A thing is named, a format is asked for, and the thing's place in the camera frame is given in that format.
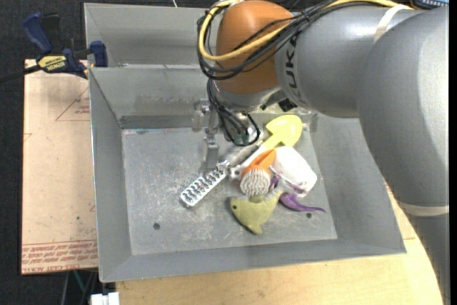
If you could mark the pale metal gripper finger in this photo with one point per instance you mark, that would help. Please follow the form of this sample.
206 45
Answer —
211 155
202 114

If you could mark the silver metal brush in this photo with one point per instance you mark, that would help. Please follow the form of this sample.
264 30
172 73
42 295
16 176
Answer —
203 185

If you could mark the yellow toy shovel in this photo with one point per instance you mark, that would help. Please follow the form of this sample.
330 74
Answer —
283 132

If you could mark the orange brush with white bristles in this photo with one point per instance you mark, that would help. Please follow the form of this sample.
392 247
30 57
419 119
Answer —
254 180

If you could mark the grey metal bin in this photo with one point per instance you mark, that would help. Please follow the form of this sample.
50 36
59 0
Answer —
160 189

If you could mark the green plush fish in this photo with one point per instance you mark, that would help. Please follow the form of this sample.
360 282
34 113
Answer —
254 212

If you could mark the white rounded cup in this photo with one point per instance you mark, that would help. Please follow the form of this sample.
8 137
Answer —
294 171

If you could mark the purple toy with tentacles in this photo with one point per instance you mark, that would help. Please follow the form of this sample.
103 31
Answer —
292 203

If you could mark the brown cardboard board, red print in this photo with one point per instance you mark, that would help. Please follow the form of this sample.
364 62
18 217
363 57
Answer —
57 171

